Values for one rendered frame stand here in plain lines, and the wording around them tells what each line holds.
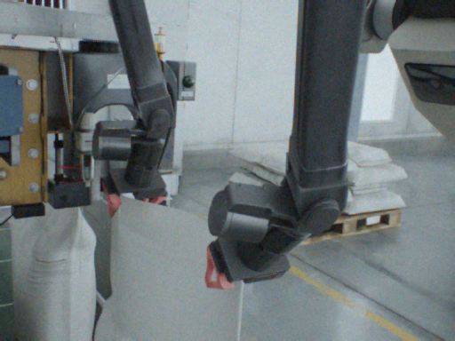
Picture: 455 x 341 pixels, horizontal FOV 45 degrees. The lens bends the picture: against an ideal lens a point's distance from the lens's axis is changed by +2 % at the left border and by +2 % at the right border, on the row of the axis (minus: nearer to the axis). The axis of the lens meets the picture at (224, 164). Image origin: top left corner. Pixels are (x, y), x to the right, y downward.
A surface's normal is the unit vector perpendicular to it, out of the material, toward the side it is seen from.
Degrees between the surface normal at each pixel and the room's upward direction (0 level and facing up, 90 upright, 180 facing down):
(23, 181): 90
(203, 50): 90
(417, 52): 130
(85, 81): 90
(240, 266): 45
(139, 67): 100
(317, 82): 121
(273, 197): 34
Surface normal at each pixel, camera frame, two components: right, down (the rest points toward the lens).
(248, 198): 0.35, -0.72
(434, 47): -0.50, -0.70
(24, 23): 0.94, 0.13
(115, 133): 0.37, 0.47
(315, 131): 0.11, 0.68
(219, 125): 0.53, 0.22
